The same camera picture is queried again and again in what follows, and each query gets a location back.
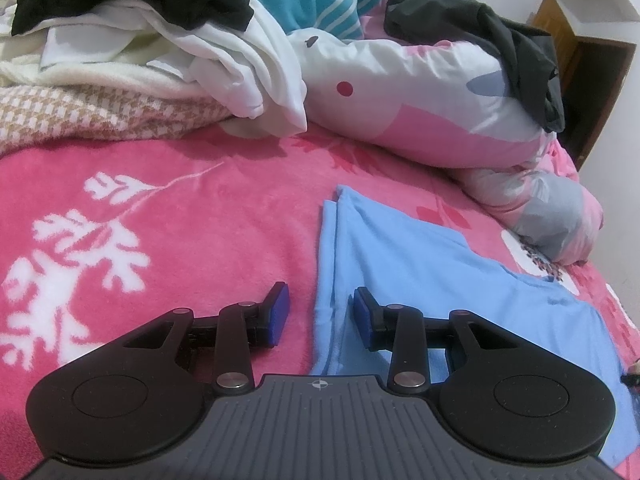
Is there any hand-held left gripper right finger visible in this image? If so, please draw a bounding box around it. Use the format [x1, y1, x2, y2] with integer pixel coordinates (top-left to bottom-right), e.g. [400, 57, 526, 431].
[352, 286, 519, 396]

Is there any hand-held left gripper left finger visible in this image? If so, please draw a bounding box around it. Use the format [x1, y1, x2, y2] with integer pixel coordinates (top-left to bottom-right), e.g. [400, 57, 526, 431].
[121, 281, 292, 395]

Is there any light blue shirt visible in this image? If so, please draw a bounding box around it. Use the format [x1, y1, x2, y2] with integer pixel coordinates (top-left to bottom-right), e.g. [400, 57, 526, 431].
[310, 184, 631, 480]

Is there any pink floral blanket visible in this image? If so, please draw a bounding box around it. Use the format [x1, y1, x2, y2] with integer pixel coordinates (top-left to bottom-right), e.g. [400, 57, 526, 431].
[0, 120, 640, 480]

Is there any pink patchwork quilt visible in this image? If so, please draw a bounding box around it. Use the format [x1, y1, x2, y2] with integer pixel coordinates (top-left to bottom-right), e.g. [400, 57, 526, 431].
[287, 10, 604, 267]

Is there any white garment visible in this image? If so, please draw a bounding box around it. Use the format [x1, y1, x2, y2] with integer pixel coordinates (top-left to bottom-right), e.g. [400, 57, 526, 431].
[0, 0, 308, 137]

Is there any pink checked cloth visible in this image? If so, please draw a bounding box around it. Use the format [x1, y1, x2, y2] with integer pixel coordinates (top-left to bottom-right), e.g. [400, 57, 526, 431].
[0, 85, 231, 158]

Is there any dark grey garment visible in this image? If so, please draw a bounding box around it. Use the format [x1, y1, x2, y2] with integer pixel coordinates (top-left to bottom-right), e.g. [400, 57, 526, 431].
[384, 0, 567, 133]

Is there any wooden door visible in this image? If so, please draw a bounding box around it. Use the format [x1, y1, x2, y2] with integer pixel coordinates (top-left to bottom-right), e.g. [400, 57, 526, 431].
[530, 0, 638, 171]

